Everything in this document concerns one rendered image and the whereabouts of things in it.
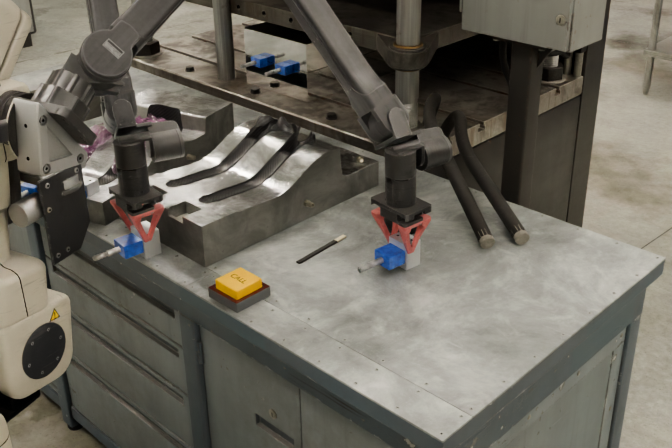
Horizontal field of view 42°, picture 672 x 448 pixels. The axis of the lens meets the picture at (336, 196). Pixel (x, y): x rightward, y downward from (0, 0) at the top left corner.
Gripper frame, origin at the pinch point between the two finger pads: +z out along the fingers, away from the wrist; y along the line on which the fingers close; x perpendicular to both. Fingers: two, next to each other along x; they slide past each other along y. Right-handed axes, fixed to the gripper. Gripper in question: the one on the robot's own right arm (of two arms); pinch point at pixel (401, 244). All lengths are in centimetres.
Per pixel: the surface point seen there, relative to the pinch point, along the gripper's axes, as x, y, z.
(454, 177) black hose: -25.0, 10.5, -2.4
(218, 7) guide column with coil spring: -35, 120, -19
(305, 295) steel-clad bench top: 20.8, 2.9, 3.9
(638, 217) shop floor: -190, 66, 87
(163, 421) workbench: 34, 44, 52
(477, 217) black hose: -19.4, -1.5, 0.6
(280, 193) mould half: 9.4, 25.8, -4.7
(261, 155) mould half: 4.7, 39.0, -7.5
